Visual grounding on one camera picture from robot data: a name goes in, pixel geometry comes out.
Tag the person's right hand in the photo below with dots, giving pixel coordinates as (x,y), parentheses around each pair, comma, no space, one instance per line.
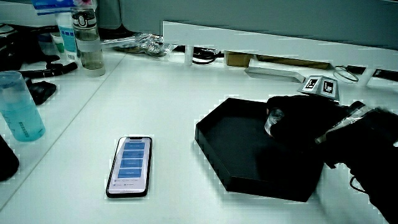
(298,121)

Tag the black hexagonal plate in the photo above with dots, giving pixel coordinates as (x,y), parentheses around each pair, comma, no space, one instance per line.
(236,146)

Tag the person's right forearm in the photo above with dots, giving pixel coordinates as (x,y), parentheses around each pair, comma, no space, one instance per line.
(367,149)

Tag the grey flat device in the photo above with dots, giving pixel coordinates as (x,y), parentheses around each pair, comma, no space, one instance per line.
(273,73)

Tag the brown cardboard box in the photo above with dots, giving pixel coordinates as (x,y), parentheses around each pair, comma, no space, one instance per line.
(237,59)

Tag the white desk shelf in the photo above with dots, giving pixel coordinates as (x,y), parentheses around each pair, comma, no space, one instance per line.
(248,42)

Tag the crumpled clear plastic wrap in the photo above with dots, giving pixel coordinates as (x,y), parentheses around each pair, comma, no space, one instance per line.
(146,43)

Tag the black smartphone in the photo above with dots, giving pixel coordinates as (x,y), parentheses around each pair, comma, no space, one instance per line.
(130,165)

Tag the clear water bottle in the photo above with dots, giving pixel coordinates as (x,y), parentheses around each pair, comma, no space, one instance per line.
(88,43)

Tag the white bottle with blue label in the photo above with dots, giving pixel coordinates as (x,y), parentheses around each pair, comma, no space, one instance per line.
(66,37)

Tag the black pouch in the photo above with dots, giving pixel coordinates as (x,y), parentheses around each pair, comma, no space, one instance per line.
(42,91)

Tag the blue and white box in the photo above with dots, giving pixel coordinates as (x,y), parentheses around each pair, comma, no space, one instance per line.
(53,6)

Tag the translucent blue bottle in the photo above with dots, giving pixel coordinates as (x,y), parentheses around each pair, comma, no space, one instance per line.
(18,109)

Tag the black bag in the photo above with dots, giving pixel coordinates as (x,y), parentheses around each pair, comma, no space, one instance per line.
(21,43)

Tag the black rounded object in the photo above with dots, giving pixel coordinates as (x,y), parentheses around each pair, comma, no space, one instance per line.
(6,160)

